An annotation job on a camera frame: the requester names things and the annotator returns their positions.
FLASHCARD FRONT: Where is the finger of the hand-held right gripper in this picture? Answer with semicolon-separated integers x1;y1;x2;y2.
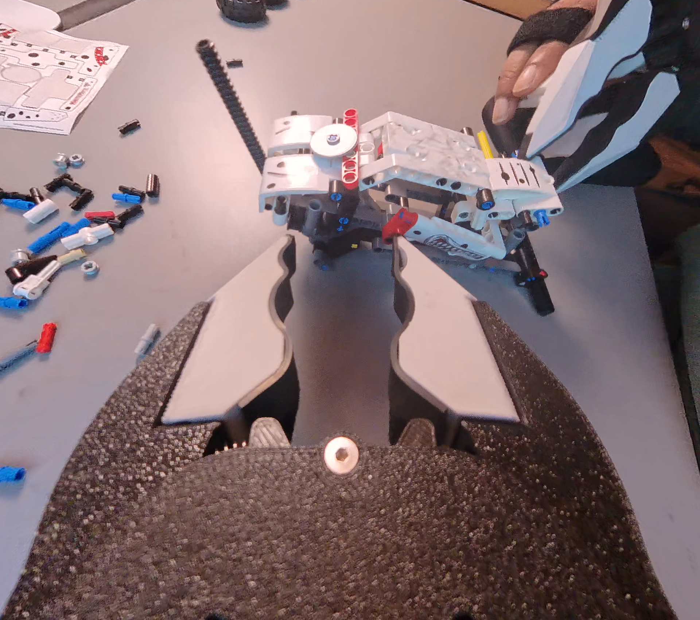
555;72;681;192
525;0;654;159

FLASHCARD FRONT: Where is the pile of small brick pieces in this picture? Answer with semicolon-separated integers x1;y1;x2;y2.
0;151;162;484

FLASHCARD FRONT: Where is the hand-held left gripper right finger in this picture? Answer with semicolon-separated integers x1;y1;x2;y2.
388;234;521;448

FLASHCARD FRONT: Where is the white brick toy truck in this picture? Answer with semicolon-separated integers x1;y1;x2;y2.
196;38;564;317

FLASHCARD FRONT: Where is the person's right hand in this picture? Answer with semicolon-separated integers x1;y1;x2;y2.
494;0;609;126

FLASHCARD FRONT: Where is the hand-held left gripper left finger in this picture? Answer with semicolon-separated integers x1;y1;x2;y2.
160;234;300;448

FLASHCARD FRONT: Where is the white sticker sheet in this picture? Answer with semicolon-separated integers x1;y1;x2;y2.
0;21;130;135

